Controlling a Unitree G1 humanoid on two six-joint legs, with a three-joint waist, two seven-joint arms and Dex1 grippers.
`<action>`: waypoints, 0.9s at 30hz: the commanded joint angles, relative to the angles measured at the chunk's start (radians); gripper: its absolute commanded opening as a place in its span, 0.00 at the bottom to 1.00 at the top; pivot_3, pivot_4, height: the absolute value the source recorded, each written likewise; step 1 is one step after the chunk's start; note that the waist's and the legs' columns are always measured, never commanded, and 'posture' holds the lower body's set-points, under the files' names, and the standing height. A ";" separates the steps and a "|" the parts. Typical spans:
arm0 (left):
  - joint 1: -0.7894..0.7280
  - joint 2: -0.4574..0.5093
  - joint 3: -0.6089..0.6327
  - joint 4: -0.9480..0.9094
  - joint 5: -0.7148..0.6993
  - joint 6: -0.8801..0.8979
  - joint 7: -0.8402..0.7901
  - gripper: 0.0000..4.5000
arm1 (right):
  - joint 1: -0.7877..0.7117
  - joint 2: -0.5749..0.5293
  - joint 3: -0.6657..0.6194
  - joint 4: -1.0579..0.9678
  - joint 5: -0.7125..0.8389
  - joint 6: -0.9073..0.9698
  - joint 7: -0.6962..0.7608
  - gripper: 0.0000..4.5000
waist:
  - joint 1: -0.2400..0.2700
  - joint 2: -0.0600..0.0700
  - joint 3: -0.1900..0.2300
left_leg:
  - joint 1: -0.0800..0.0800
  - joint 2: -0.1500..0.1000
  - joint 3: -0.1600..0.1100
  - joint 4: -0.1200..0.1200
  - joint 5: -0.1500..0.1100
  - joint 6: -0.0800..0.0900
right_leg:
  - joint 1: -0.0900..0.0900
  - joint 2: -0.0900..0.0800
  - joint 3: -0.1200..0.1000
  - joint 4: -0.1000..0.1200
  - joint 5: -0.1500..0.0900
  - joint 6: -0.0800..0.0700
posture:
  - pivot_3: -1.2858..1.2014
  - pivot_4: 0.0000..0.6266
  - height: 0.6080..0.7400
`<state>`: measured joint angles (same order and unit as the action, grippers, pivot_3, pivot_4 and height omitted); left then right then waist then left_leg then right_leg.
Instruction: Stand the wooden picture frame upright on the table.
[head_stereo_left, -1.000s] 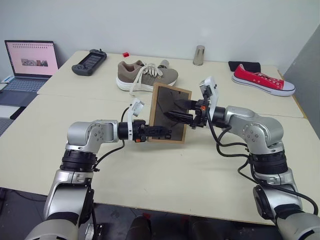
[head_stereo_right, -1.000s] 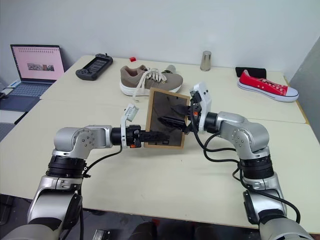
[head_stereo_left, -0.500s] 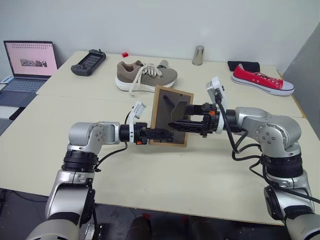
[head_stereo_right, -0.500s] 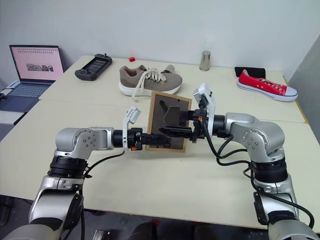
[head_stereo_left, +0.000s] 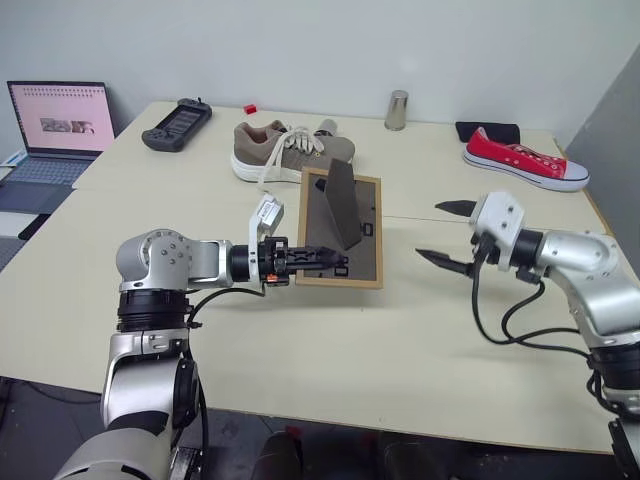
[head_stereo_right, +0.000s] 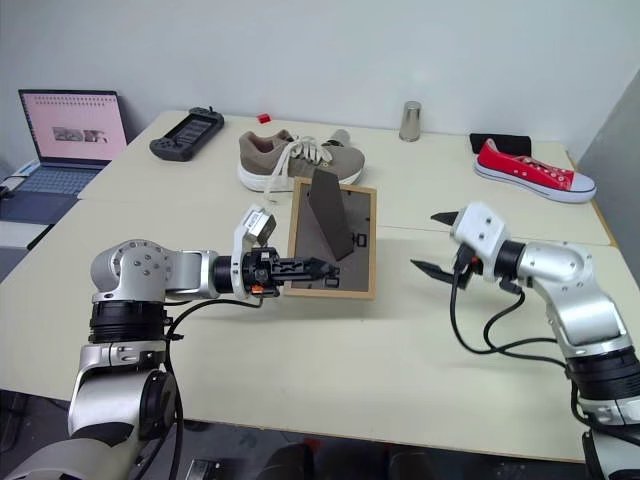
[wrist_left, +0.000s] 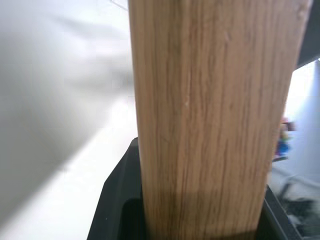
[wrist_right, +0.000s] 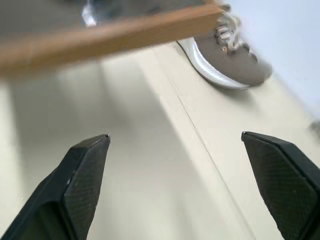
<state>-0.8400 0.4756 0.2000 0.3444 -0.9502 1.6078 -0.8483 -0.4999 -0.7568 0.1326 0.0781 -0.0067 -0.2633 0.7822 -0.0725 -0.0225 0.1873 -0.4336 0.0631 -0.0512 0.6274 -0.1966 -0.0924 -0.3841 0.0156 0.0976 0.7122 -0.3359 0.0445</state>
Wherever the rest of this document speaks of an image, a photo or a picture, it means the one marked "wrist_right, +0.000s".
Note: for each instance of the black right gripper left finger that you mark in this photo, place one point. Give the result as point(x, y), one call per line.
point(75, 190)

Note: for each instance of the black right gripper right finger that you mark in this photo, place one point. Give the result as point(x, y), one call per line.
point(285, 185)

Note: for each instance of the grey sneaker with white sole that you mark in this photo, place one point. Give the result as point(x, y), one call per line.
point(225, 57)

